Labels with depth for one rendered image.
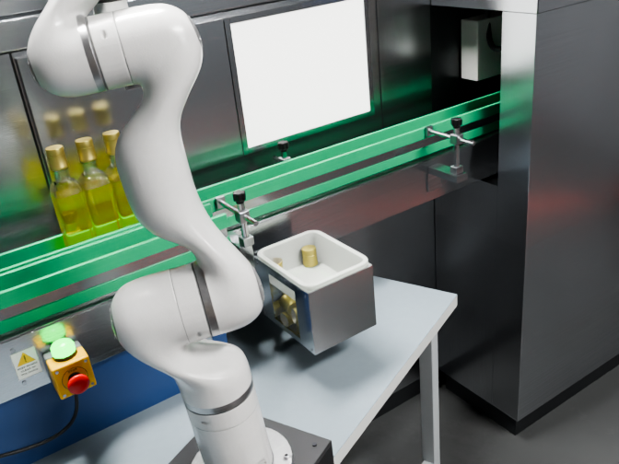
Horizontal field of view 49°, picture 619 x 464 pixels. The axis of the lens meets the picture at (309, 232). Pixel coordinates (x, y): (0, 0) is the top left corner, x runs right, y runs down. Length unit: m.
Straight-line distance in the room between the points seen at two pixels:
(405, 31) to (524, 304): 0.88
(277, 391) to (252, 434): 0.37
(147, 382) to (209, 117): 0.64
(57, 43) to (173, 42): 0.15
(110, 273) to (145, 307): 0.39
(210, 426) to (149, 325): 0.22
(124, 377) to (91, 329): 0.16
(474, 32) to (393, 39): 0.27
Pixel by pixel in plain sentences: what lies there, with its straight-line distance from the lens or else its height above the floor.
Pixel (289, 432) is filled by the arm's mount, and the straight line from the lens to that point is 1.33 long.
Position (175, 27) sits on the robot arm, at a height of 1.58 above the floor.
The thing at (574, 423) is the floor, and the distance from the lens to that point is 2.60.
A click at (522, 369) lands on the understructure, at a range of 2.30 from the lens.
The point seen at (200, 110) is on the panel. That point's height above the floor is 1.29.
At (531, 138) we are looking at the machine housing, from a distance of 1.91.
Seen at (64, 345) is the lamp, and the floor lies 1.02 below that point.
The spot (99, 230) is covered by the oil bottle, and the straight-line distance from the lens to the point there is 1.47.
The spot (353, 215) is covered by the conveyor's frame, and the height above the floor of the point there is 0.97.
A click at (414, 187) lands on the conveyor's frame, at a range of 1.87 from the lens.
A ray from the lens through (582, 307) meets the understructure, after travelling 2.43.
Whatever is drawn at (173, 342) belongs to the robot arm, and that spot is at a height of 1.15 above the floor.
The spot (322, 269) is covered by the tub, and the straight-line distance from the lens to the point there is 1.58.
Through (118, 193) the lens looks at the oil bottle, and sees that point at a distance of 1.46.
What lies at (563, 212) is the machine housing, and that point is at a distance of 2.14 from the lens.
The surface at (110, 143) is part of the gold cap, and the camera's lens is 1.44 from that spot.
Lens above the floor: 1.72
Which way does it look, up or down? 26 degrees down
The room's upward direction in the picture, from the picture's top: 6 degrees counter-clockwise
